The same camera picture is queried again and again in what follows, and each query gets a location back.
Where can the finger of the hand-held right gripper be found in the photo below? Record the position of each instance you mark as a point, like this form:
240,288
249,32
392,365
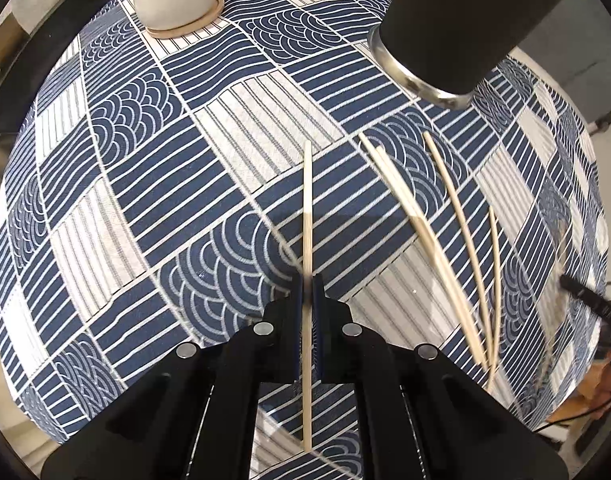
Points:
593,301

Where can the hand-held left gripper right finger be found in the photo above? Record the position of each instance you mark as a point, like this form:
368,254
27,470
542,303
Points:
319,325

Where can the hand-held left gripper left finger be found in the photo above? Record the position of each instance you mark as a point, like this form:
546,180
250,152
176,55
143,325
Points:
298,325

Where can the single bamboo chopstick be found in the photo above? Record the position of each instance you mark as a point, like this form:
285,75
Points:
308,200

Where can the pile of wooden chopsticks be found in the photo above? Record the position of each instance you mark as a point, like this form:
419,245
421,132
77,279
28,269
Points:
416,217

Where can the black cylindrical utensil holder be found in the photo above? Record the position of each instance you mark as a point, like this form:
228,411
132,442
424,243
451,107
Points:
460,20

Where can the blue patterned tablecloth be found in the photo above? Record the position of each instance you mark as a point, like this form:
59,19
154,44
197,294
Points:
135,160

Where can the round wooden coaster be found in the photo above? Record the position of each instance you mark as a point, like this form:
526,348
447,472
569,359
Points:
213,16

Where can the black wall bracket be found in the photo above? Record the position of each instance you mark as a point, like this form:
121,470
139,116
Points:
604,121

